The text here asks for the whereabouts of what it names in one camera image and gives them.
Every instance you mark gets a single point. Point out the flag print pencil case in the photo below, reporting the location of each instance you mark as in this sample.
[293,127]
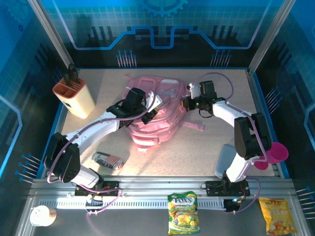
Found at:
[108,159]

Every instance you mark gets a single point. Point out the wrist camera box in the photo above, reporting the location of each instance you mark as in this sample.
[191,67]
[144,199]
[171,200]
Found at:
[194,89]
[157,100]

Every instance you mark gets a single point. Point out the grey translucent case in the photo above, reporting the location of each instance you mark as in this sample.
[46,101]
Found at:
[222,159]

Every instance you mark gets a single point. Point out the black controller box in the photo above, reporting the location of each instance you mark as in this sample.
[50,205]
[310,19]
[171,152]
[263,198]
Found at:
[232,205]
[94,203]

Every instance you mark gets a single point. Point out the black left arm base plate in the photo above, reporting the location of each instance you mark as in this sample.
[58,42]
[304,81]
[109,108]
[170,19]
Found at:
[110,189]

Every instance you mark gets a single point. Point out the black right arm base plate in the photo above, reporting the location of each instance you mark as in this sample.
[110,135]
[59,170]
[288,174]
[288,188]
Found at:
[214,190]

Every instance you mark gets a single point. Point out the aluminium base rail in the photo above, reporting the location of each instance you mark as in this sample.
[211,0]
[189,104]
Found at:
[157,186]

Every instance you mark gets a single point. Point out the pink backpack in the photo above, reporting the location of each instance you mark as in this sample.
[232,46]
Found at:
[160,127]

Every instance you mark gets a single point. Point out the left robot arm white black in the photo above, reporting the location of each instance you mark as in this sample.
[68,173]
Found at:
[98,126]

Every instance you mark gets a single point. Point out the aluminium frame post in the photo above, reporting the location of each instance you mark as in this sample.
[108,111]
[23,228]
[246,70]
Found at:
[270,32]
[49,32]

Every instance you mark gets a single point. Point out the green candy bag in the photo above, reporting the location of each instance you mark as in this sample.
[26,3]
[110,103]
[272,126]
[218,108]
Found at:
[183,214]

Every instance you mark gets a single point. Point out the yellow snack bag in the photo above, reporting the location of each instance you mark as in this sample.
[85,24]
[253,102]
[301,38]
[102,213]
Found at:
[278,216]

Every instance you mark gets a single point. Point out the pink plastic cup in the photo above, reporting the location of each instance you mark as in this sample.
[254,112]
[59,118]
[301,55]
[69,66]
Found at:
[278,153]

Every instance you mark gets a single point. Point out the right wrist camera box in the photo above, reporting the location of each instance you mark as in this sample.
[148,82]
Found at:
[194,89]

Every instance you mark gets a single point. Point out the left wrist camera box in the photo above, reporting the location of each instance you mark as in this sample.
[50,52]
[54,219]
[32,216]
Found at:
[157,100]

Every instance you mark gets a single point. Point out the white cup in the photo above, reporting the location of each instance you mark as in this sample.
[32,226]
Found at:
[41,216]

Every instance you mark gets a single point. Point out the cream knife block orange top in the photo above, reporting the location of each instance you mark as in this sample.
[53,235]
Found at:
[78,100]

